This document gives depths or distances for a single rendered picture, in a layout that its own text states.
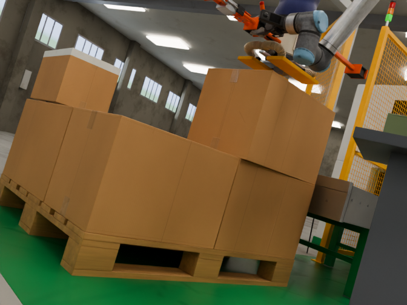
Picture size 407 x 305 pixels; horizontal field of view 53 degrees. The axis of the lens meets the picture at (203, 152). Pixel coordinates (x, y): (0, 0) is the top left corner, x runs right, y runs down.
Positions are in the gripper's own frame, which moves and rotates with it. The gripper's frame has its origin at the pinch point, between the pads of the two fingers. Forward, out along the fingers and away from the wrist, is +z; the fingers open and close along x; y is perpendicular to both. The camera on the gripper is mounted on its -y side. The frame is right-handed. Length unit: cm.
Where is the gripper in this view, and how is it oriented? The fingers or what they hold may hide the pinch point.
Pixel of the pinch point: (252, 25)
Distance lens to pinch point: 205.0
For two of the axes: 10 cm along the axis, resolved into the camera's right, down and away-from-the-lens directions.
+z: -6.8, -1.6, 7.2
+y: 6.8, 2.4, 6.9
